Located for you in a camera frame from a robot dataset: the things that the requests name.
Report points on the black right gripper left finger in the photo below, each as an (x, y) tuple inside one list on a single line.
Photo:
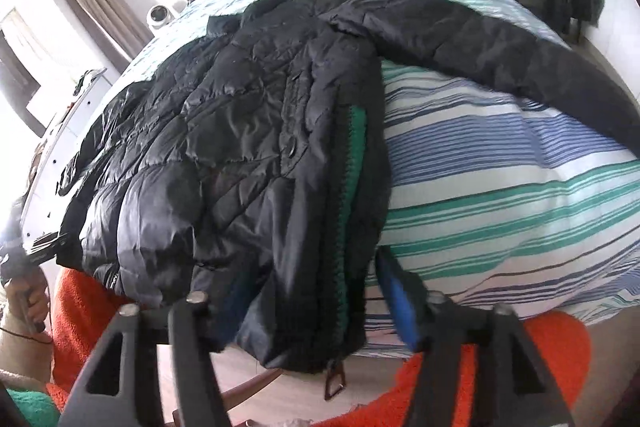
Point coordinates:
[(107, 363)]

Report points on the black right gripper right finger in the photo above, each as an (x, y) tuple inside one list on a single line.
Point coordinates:
[(512, 384)]

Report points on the black puffer jacket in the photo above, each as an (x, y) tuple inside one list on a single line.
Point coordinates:
[(252, 165)]

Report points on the person's left hand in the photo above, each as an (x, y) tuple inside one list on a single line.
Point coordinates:
[(28, 297)]

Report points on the orange fuzzy garment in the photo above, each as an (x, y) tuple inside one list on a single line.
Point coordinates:
[(468, 367)]

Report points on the striped blue green duvet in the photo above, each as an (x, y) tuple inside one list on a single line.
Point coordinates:
[(496, 199)]

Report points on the white low drawer cabinet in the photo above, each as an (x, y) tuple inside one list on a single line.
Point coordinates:
[(44, 209)]

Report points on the window with dark frame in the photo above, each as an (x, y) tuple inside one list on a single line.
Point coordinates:
[(18, 86)]

